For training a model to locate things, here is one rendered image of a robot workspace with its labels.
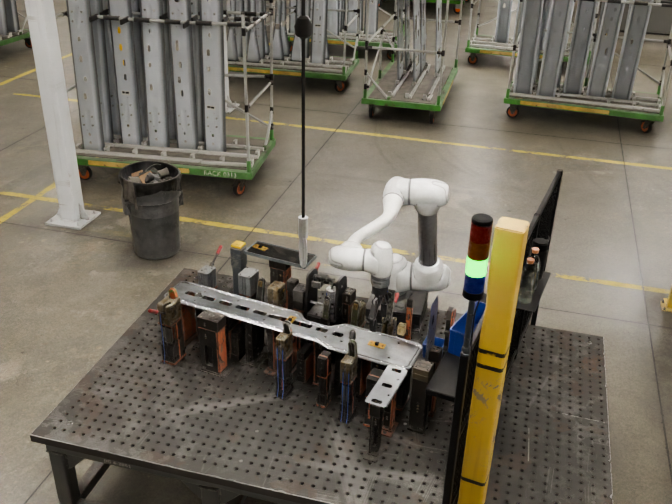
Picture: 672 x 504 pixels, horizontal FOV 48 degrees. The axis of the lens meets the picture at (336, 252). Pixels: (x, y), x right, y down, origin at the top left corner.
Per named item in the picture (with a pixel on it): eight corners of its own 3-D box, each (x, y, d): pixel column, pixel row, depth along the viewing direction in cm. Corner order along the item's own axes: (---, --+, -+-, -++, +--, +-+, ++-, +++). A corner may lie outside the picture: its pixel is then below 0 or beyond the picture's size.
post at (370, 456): (362, 458, 339) (365, 408, 325) (372, 443, 348) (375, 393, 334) (376, 463, 337) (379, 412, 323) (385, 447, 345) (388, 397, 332)
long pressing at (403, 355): (157, 300, 396) (157, 298, 396) (182, 280, 414) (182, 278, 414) (408, 372, 348) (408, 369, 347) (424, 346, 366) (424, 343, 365)
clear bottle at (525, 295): (514, 302, 319) (521, 260, 310) (518, 295, 324) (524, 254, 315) (530, 306, 317) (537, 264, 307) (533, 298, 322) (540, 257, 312)
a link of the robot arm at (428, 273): (412, 275, 438) (451, 277, 434) (410, 296, 427) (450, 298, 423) (409, 171, 384) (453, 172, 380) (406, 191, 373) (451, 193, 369)
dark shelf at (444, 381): (424, 394, 332) (425, 388, 331) (478, 296, 405) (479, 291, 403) (473, 408, 325) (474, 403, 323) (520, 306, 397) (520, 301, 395)
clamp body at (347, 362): (332, 421, 361) (334, 361, 344) (342, 406, 370) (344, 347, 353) (350, 426, 357) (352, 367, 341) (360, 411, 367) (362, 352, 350)
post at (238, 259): (232, 315, 437) (228, 248, 416) (239, 309, 443) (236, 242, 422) (243, 319, 435) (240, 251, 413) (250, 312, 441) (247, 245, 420)
